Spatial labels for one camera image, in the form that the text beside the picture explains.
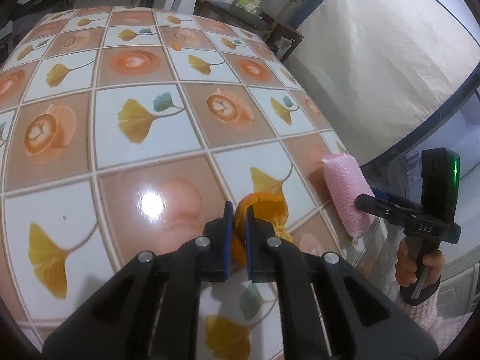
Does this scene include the wooden chair black seat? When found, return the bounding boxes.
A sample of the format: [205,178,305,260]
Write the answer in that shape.
[194,0,304,63]

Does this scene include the person's right hand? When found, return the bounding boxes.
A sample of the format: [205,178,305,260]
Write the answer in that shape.
[395,238,445,289]

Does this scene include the white mattress blue trim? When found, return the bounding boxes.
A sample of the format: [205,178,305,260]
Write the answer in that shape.
[286,0,479,164]

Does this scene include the pink sponge cloth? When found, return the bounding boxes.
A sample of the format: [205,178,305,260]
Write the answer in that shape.
[322,153,374,240]

